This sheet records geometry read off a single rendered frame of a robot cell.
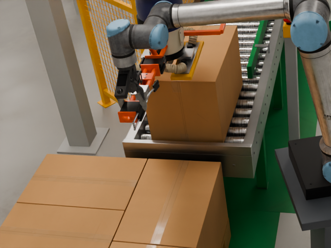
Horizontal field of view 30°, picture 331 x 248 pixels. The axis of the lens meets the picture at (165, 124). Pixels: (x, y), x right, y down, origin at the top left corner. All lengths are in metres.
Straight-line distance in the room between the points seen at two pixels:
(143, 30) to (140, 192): 1.10
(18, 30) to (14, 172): 2.35
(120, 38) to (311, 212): 1.04
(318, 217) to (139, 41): 1.01
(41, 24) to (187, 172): 1.42
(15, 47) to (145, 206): 3.39
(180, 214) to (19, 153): 1.92
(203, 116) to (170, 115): 0.18
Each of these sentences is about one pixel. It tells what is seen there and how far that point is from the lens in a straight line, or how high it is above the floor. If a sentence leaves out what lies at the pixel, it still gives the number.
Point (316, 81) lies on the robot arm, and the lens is 2.17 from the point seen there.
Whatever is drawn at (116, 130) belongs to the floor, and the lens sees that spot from 4.52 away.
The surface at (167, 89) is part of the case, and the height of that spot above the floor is 0.90.
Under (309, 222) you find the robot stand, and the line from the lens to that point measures 2.55.
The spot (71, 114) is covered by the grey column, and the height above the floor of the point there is 0.29.
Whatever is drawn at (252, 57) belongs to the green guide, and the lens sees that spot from 3.85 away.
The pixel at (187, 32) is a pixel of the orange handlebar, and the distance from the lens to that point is 2.93.
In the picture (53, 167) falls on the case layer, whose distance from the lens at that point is 3.42.
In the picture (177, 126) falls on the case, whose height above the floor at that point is 0.66.
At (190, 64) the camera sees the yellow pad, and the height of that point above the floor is 1.12.
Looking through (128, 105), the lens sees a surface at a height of 1.25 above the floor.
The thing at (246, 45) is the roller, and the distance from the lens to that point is 4.23.
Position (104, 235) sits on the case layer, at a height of 0.54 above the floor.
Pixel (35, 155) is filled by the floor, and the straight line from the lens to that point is 4.51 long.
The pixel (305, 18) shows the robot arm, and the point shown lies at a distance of 2.04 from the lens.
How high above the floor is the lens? 2.55
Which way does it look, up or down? 35 degrees down
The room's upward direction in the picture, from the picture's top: 11 degrees counter-clockwise
